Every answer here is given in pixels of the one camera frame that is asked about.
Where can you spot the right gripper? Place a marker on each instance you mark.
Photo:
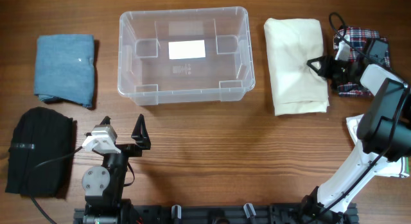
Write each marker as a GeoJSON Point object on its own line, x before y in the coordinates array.
{"type": "Point", "coordinates": [325, 70]}

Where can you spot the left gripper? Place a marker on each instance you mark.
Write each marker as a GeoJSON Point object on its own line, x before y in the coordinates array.
{"type": "Point", "coordinates": [142, 139]}

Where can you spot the cream cloth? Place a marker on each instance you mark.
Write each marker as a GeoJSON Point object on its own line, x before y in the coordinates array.
{"type": "Point", "coordinates": [296, 88]}

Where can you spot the red plaid shirt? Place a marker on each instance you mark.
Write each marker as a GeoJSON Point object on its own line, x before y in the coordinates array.
{"type": "Point", "coordinates": [362, 40]}

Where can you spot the blue denim cloth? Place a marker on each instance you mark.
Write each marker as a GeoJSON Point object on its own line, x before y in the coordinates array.
{"type": "Point", "coordinates": [64, 68]}

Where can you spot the black cloth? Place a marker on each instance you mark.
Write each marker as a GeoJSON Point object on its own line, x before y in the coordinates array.
{"type": "Point", "coordinates": [41, 134]}

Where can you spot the white t-shirt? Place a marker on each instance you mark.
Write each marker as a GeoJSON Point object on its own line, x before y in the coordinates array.
{"type": "Point", "coordinates": [397, 169]}

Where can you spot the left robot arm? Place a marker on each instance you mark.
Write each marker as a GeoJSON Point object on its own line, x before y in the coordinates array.
{"type": "Point", "coordinates": [104, 184]}

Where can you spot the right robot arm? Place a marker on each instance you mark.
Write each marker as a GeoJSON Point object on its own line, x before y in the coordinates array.
{"type": "Point", "coordinates": [382, 140]}

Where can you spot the clear plastic storage container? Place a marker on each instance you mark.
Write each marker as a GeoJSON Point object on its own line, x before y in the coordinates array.
{"type": "Point", "coordinates": [180, 56]}

